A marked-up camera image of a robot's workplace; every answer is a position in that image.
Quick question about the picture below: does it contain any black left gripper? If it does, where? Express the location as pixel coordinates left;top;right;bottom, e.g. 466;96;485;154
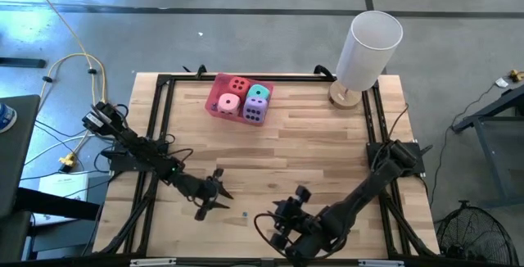
186;167;235;222

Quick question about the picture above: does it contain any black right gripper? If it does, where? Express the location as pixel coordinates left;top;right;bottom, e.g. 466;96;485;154
269;184;328;259

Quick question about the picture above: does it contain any large purple foam die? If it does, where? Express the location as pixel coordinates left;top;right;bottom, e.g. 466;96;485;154
242;96;269;125

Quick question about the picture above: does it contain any large pink foam die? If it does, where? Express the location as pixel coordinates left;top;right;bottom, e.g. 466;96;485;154
216;93;242;116

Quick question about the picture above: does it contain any pink translucent plastic bin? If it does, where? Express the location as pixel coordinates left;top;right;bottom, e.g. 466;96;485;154
204;73;274;127

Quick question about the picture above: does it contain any large teal foam die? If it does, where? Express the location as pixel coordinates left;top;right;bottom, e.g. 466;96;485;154
246;84;272;102

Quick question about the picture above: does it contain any large red foam die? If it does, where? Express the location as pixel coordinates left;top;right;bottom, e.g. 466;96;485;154
228;76;251;97

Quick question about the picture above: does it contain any white flat box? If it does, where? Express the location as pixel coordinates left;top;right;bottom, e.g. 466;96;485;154
38;173;89;201

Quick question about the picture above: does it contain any black mesh fan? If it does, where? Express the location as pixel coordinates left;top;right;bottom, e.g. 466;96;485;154
436;200;520;267

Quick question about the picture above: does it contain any white shade table lamp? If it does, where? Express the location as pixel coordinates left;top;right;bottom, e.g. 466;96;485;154
327;10;404;111

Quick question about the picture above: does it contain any dark grey desk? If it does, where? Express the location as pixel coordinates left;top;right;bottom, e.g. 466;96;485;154
0;93;102;263

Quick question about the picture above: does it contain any dark grey metal stand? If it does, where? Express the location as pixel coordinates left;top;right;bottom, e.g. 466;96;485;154
451;86;524;197

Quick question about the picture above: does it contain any blue and white can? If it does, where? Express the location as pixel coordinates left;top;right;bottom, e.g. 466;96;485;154
0;102;18;134

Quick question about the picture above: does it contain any black floor bar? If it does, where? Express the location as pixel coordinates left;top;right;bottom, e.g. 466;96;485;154
0;57;47;70

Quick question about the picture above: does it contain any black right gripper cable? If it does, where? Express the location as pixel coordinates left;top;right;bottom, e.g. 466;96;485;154
252;211;290;260

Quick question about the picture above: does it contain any silver frame bracket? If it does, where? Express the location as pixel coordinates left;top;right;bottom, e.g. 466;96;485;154
359;259;405;267
129;258;177;267

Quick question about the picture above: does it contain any yellow extension cable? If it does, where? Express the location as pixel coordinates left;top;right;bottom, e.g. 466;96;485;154
22;0;114;168

